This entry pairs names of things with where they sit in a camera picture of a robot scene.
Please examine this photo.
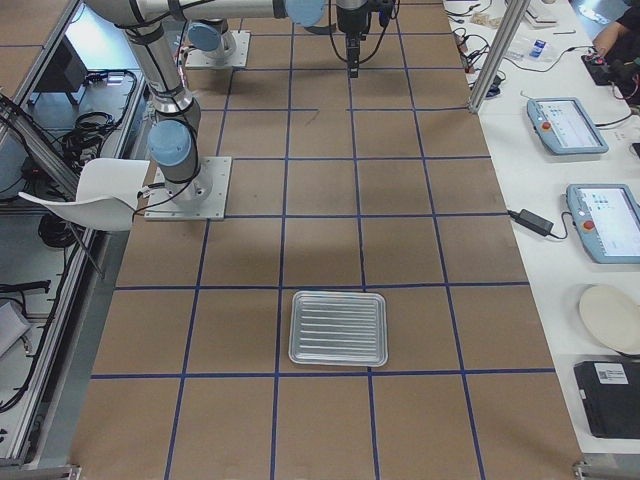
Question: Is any aluminium profile post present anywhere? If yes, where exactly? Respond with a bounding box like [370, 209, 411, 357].
[468, 0, 529, 114]

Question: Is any white round plate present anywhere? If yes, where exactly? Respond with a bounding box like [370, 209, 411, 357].
[579, 285, 639, 356]

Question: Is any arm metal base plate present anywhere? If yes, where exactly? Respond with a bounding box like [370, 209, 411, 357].
[144, 156, 232, 221]
[185, 30, 251, 70]

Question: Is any upper blue teach pendant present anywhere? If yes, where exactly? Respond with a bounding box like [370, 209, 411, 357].
[526, 97, 609, 156]

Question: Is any white plastic chair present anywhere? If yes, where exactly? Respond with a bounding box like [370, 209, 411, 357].
[19, 158, 150, 231]

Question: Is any blue teach pendant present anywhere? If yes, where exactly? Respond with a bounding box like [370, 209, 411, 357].
[566, 184, 639, 264]
[526, 97, 609, 156]

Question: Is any black flat box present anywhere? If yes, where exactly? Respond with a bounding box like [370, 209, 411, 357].
[574, 361, 639, 440]

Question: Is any lower blue teach pendant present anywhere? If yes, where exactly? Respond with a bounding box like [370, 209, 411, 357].
[566, 184, 639, 264]

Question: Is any curved grey brake shoe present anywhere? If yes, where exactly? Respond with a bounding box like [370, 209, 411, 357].
[305, 23, 336, 36]

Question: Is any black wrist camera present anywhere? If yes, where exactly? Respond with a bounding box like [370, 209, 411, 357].
[370, 0, 400, 28]

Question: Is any black floor cable bundle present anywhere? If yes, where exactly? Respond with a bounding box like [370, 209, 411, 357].
[59, 111, 124, 166]

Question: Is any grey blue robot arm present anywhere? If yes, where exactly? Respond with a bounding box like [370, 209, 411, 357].
[179, 19, 251, 70]
[88, 1, 330, 194]

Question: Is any ribbed silver metal tray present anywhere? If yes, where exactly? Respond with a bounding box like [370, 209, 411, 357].
[288, 291, 388, 367]

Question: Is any seated person in black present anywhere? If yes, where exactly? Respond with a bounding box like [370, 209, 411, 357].
[593, 1, 639, 61]

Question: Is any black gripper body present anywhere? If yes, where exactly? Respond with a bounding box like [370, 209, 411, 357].
[345, 31, 360, 63]

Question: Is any black power adapter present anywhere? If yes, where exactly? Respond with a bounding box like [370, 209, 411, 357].
[507, 209, 553, 237]

